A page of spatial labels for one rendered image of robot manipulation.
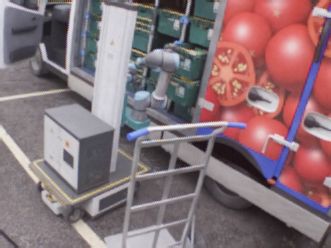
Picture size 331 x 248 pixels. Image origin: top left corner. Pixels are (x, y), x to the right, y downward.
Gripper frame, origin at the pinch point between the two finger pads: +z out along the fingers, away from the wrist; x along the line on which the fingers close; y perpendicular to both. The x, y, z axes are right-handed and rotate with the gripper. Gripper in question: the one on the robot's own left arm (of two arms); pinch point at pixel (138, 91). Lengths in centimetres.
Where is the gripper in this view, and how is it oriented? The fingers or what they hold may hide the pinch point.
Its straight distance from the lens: 315.0
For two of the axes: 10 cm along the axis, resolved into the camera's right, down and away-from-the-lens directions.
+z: 2.0, 8.1, 5.5
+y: 7.0, -5.0, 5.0
